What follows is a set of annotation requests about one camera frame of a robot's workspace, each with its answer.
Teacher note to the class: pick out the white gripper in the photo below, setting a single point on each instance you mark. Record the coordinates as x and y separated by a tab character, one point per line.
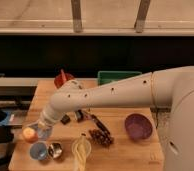
49	116

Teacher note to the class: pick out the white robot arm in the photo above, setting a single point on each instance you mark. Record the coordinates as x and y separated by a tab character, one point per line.
171	88

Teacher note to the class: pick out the small metal cup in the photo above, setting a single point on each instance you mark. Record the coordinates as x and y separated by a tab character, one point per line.
55	150

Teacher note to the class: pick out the blue plastic cup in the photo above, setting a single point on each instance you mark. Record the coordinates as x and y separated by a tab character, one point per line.
38	151

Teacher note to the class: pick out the black rectangular remote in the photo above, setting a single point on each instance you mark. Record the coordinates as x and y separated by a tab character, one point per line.
65	119

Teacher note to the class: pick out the red yellow apple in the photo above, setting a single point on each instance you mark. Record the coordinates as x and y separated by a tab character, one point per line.
29	135

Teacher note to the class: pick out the red bowl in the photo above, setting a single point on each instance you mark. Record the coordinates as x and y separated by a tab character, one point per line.
61	79

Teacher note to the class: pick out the red spoon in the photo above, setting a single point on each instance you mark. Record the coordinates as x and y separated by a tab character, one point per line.
62	74

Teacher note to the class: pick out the yellow banana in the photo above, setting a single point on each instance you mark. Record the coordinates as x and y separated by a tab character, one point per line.
80	154

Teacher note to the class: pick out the brown grape bunch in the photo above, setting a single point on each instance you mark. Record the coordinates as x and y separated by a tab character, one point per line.
101	138

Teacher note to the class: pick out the green plastic tray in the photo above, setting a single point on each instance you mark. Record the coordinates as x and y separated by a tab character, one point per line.
105	77

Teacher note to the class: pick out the purple bowl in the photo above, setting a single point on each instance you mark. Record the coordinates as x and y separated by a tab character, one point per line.
138	127

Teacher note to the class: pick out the black handled knife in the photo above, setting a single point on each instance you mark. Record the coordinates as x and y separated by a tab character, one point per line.
98	123

